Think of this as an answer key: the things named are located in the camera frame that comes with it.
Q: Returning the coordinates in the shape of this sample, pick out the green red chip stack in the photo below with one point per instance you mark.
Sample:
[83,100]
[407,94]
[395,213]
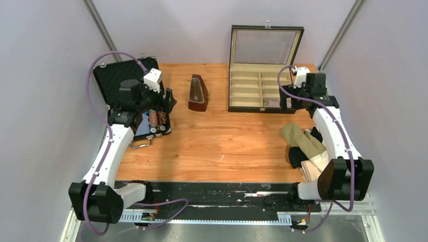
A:
[153,118]

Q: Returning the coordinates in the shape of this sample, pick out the black underwear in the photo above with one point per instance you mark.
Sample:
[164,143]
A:
[295,154]

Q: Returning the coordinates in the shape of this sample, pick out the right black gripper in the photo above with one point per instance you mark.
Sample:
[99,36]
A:
[282,102]

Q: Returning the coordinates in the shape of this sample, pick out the orange black chip stack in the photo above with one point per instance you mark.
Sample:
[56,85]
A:
[162,118]

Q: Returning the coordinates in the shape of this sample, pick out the olive green white underwear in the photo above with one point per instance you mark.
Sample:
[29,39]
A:
[314,150]

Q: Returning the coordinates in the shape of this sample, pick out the pink cloth in box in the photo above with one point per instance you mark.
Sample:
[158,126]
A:
[274,103]

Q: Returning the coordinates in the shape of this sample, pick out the aluminium frame rail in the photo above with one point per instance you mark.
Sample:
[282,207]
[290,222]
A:
[307,218]

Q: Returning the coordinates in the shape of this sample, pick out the wooden metronome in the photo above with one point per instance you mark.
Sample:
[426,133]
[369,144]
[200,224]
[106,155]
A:
[198,94]

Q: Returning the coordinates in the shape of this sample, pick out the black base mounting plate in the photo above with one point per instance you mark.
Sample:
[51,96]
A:
[210,202]

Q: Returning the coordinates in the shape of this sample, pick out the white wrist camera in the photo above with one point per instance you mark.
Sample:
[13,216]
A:
[153,80]
[300,76]

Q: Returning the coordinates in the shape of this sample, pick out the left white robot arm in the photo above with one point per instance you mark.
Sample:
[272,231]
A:
[95,198]

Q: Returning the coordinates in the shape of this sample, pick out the black compartment display box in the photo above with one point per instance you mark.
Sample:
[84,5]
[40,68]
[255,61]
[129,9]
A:
[257,54]

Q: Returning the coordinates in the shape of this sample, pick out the black poker chip case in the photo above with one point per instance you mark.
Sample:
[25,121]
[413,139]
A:
[120,85]

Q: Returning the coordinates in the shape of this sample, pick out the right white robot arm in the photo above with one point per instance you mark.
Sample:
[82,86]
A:
[341,174]

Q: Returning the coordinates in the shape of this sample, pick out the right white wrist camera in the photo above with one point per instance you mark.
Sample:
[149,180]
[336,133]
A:
[300,76]

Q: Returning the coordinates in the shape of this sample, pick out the beige underwear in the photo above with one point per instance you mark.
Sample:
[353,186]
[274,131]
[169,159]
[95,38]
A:
[309,171]

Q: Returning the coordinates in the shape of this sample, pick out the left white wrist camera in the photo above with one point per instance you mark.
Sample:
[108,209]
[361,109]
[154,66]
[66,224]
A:
[153,80]

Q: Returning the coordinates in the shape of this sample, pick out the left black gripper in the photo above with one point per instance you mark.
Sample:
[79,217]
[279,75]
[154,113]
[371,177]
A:
[165,105]

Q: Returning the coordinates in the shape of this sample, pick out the blue playing cards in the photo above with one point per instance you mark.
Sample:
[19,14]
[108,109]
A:
[144,127]

